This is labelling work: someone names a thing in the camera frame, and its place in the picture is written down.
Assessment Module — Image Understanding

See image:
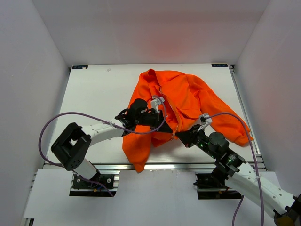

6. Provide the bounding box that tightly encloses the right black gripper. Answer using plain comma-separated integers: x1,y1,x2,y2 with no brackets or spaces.
175,124,218,159

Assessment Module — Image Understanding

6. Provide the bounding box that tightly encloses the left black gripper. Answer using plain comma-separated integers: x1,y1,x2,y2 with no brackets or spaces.
135,110,172,133

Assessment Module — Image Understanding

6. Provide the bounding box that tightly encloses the orange zip jacket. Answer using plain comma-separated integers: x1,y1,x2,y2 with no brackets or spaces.
122,69,250,173

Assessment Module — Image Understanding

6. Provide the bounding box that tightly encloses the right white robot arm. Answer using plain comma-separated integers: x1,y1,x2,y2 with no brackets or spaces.
176,126,301,226

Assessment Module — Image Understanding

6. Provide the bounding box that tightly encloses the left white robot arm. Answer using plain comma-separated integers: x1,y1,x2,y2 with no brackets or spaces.
51,96,172,188

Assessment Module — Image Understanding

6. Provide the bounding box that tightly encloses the right blue corner label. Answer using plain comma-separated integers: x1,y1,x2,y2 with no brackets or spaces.
211,63,228,67

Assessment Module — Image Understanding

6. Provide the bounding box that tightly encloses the blue corner label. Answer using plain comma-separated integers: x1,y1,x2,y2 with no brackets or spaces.
71,65,88,70
211,63,228,67

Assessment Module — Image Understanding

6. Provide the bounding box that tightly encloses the left blue corner label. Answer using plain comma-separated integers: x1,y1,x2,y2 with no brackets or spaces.
71,65,88,70

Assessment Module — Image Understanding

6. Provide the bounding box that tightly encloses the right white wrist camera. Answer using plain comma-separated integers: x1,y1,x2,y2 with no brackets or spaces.
198,113,213,131

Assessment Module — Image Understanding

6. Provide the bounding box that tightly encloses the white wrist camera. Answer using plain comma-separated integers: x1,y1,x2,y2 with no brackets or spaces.
150,96,165,112
198,113,213,131

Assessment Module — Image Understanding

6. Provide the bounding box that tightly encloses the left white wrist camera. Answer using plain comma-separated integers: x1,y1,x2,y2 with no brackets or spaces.
150,96,165,112

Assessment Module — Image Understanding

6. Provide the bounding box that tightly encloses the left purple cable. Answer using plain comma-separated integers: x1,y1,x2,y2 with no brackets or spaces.
38,96,167,197

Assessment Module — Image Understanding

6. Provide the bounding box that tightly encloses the purple cable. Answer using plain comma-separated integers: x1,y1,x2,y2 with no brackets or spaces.
38,96,167,197
201,112,265,226

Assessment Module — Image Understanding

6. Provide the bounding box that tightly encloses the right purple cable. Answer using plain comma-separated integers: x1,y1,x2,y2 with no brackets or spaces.
201,112,265,226

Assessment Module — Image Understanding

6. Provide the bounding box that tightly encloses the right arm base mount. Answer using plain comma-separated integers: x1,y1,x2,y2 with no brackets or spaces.
193,172,242,200

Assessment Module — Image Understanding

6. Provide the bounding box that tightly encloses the aluminium front rail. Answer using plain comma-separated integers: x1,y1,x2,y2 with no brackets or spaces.
43,162,268,171

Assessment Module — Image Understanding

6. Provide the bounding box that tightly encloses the aluminium rail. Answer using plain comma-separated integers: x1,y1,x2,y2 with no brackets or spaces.
43,162,268,171
228,65,268,171

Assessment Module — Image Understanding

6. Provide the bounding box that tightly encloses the aluminium right side rail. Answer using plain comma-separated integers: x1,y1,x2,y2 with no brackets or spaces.
228,65,268,171

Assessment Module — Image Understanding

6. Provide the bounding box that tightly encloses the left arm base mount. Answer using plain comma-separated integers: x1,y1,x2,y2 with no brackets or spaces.
69,170,119,197

